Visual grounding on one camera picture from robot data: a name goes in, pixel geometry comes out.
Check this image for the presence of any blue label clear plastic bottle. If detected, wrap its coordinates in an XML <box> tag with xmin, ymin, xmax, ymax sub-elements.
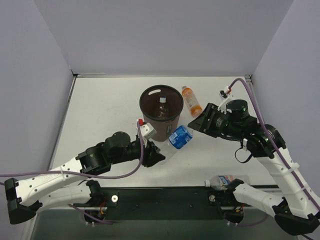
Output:
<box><xmin>158</xmin><ymin>125</ymin><xmax>193</xmax><ymax>165</ymax></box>

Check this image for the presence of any white blue label plastic bottle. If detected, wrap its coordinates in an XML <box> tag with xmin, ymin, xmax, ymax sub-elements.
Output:
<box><xmin>204</xmin><ymin>174</ymin><xmax>251</xmax><ymax>191</ymax></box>

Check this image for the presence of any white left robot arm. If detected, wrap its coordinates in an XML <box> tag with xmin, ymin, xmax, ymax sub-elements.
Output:
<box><xmin>4</xmin><ymin>131</ymin><xmax>165</xmax><ymax>225</ymax></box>

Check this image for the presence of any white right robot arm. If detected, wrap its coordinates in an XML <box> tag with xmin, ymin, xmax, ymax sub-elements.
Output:
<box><xmin>187</xmin><ymin>99</ymin><xmax>320</xmax><ymax>236</ymax></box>

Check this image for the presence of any brown plastic waste bin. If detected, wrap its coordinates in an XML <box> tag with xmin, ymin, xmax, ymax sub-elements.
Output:
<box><xmin>139</xmin><ymin>85</ymin><xmax>184</xmax><ymax>142</ymax></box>

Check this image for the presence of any orange label plastic bottle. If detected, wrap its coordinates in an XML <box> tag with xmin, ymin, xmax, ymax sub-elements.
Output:
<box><xmin>181</xmin><ymin>85</ymin><xmax>203</xmax><ymax>118</ymax></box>

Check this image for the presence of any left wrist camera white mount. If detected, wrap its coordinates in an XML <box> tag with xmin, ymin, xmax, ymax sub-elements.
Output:
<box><xmin>136</xmin><ymin>118</ymin><xmax>157</xmax><ymax>146</ymax></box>

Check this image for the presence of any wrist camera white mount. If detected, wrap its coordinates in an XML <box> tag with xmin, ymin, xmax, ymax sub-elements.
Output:
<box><xmin>217</xmin><ymin>86</ymin><xmax>234</xmax><ymax>114</ymax></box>
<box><xmin>136</xmin><ymin>118</ymin><xmax>157</xmax><ymax>146</ymax></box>

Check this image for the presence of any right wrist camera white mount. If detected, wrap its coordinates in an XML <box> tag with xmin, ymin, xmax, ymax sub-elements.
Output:
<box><xmin>217</xmin><ymin>86</ymin><xmax>234</xmax><ymax>114</ymax></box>

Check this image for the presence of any black metal base plate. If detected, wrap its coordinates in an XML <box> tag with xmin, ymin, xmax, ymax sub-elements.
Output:
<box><xmin>80</xmin><ymin>186</ymin><xmax>242</xmax><ymax>221</ymax></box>

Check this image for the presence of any aluminium table edge rail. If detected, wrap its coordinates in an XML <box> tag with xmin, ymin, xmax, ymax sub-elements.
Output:
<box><xmin>244</xmin><ymin>74</ymin><xmax>276</xmax><ymax>161</ymax></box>

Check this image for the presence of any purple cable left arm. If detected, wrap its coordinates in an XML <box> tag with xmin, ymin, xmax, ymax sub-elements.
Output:
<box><xmin>0</xmin><ymin>119</ymin><xmax>147</xmax><ymax>225</ymax></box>

